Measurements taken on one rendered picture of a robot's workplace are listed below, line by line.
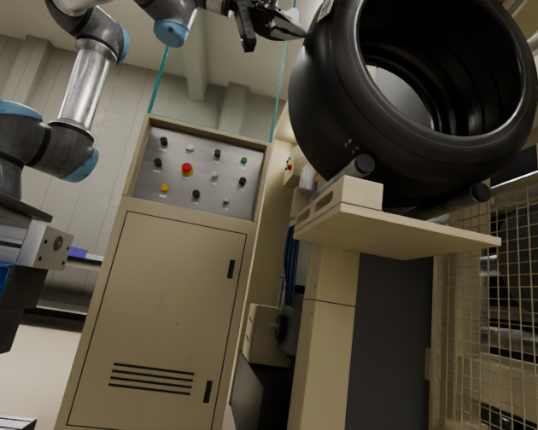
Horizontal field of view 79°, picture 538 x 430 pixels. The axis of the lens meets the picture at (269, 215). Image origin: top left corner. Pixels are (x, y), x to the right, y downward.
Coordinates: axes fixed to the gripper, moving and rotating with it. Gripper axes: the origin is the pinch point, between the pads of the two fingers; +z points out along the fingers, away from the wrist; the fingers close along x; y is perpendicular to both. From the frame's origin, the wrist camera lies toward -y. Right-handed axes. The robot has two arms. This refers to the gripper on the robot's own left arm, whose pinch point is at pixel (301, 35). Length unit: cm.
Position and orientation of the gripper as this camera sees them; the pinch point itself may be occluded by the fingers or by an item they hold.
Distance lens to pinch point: 94.0
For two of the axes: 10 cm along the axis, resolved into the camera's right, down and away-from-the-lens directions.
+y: 2.6, -9.2, 2.8
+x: -1.9, 2.4, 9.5
